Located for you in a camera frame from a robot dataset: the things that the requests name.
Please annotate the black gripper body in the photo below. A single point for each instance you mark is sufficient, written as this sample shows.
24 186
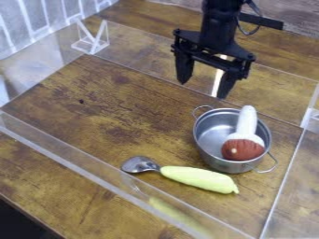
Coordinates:
233 59

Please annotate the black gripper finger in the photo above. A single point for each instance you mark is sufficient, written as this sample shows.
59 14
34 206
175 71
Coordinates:
227 83
184 66

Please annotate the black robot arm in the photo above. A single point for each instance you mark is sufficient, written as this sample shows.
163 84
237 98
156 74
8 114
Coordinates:
212 46

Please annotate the silver metal pot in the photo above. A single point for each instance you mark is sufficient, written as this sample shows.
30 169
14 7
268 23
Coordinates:
212 127

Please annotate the black bar on table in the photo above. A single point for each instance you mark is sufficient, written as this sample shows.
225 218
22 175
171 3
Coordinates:
261 21

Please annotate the clear acrylic triangle bracket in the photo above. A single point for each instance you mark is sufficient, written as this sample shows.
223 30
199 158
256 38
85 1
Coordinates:
89 44

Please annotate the spoon with yellow handle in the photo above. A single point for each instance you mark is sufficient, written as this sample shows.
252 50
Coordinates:
195 177

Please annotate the clear acrylic enclosure wall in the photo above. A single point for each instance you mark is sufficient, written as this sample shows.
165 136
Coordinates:
115 105

